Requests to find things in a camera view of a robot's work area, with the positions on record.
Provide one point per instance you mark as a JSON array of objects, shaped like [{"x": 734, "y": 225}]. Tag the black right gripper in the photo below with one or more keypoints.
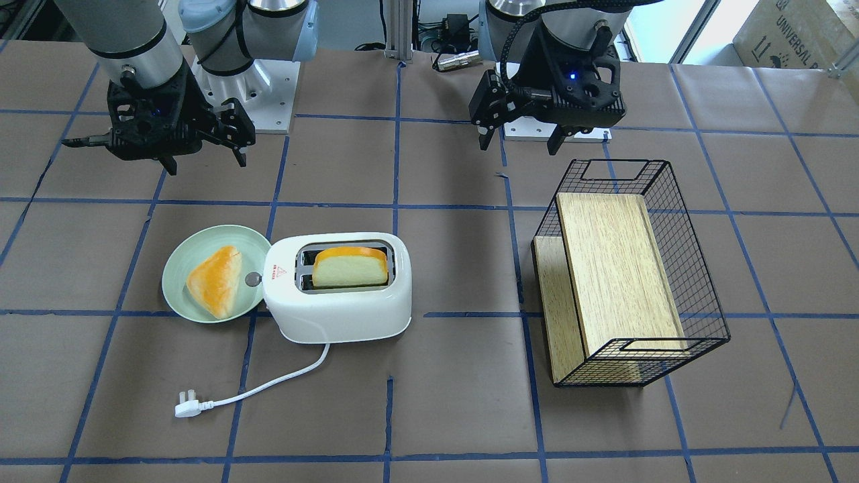
[{"x": 190, "y": 98}]

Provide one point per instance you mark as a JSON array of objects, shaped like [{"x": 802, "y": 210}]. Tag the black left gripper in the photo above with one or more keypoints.
[{"x": 532, "y": 71}]

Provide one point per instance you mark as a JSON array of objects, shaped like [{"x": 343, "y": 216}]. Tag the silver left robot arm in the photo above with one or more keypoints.
[{"x": 507, "y": 27}]

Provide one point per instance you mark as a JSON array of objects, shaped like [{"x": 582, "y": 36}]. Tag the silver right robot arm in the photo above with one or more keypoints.
[{"x": 227, "y": 37}]

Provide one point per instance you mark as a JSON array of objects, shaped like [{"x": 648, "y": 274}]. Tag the bread slice in toaster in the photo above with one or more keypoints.
[{"x": 349, "y": 267}]

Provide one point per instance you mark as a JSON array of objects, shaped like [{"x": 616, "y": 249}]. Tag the white two-slot toaster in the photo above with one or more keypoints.
[{"x": 305, "y": 314}]

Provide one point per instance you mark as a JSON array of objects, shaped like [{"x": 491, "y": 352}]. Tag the silver cylindrical connector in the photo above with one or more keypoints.
[{"x": 457, "y": 61}]

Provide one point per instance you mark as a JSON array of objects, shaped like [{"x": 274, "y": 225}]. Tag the light green plate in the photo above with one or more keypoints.
[{"x": 200, "y": 246}]

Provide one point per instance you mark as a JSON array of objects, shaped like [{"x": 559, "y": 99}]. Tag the black power adapter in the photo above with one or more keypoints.
[{"x": 456, "y": 28}]

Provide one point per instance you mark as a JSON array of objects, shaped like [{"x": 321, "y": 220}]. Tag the triangular bread on plate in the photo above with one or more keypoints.
[{"x": 214, "y": 283}]

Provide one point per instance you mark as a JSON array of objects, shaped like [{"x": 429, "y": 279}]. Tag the upper wooden shelf board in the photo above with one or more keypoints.
[{"x": 615, "y": 261}]

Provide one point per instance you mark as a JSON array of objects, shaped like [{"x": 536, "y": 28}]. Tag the wooden shelf board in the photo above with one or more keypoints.
[
  {"x": 573, "y": 344},
  {"x": 615, "y": 261}
]

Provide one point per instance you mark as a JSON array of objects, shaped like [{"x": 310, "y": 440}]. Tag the lower wooden shelf board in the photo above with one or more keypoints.
[{"x": 573, "y": 344}]

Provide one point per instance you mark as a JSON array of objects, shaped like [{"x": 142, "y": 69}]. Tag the cardboard box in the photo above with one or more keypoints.
[{"x": 797, "y": 34}]

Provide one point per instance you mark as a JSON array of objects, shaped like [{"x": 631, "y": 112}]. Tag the aluminium frame post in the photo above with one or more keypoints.
[{"x": 400, "y": 19}]

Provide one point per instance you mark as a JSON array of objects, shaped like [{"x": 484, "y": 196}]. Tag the black wire basket shelf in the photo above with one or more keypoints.
[{"x": 699, "y": 309}]

